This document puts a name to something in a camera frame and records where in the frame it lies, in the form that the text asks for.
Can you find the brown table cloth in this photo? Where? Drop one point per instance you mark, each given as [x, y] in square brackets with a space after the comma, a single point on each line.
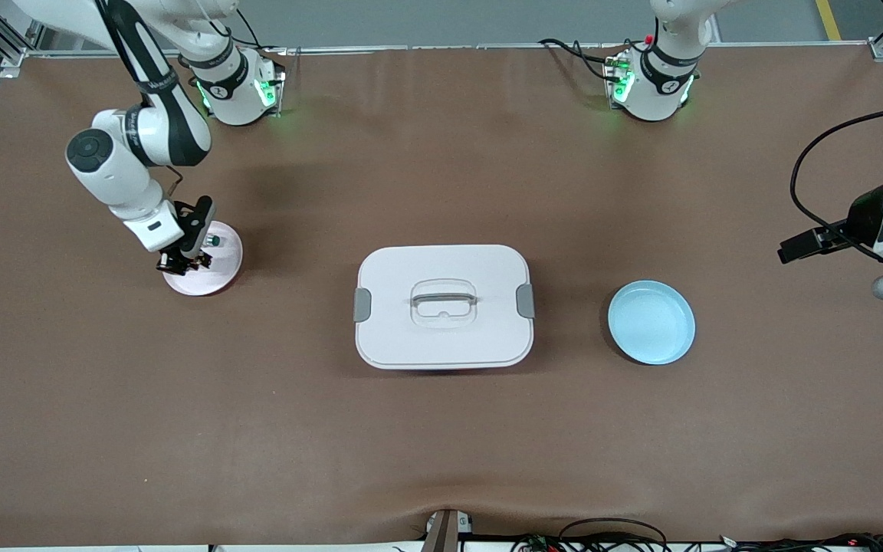
[441, 445]

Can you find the pink round plate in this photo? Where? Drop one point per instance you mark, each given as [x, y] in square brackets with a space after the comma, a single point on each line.
[219, 264]

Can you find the brown camera mount post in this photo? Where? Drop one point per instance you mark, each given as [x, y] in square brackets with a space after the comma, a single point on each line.
[445, 533]

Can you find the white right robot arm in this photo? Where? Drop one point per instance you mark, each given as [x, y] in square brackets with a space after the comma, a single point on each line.
[116, 172]

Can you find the light blue round plate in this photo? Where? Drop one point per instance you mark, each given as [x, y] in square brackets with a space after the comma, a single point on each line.
[651, 322]

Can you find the silver table edge rail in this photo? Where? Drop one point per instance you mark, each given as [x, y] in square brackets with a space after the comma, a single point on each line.
[411, 48]

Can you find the pink box with white lid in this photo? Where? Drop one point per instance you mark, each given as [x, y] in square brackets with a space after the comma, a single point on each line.
[441, 337]

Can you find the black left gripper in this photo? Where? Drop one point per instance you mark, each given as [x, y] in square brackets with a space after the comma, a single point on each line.
[860, 215]

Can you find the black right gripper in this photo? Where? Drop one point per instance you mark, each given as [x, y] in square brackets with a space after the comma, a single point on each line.
[175, 261]

